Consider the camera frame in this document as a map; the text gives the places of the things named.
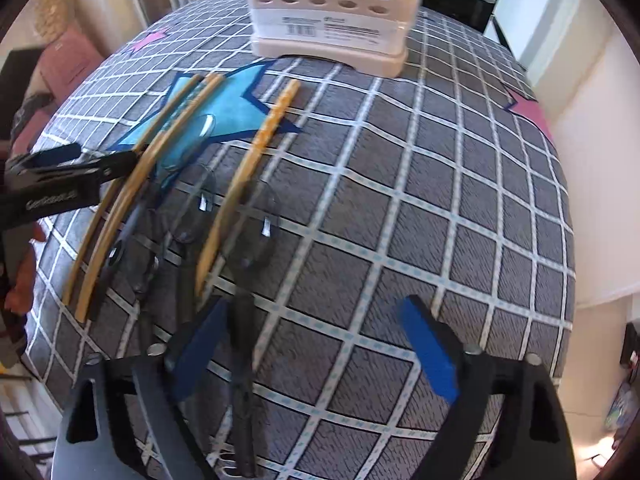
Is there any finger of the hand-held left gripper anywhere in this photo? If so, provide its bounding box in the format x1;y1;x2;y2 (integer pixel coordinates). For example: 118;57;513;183
4;142;85;173
75;149;139;191

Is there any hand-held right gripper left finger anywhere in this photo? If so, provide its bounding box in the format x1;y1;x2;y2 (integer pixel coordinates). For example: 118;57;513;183
52;297;231;480

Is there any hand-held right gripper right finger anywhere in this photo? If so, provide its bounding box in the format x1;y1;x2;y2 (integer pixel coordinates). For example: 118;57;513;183
397;296;576;480

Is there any white perforated utensil holder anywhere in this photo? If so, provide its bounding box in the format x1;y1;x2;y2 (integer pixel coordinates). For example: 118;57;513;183
239;0;432;78

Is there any person's left hand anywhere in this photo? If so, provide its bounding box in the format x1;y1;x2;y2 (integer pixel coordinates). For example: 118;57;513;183
2;222;47;313

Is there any dark framed screen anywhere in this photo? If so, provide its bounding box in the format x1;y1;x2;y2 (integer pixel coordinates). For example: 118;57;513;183
0;47;48;126

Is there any pink box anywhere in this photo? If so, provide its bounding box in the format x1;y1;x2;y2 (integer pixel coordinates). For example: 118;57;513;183
30;27;103;106

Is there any beige bag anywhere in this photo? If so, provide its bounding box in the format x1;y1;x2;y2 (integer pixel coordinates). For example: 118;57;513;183
32;0;76;43

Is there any grey checked star tablecloth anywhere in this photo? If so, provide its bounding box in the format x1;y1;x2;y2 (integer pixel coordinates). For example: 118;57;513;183
22;0;576;480

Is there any white cabinet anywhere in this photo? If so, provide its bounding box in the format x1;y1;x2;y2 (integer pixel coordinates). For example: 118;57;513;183
487;0;588;91

